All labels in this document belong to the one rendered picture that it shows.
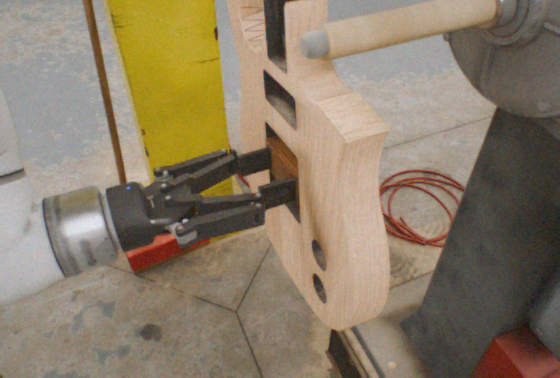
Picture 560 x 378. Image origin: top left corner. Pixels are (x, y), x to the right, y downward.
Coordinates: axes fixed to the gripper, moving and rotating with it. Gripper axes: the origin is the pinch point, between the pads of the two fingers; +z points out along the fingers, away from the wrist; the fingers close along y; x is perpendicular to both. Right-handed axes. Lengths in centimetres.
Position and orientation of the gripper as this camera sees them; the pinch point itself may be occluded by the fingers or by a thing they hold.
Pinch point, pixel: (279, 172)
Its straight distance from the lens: 60.1
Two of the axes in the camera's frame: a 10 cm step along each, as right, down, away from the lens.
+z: 9.2, -2.7, 2.9
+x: -0.6, -8.2, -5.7
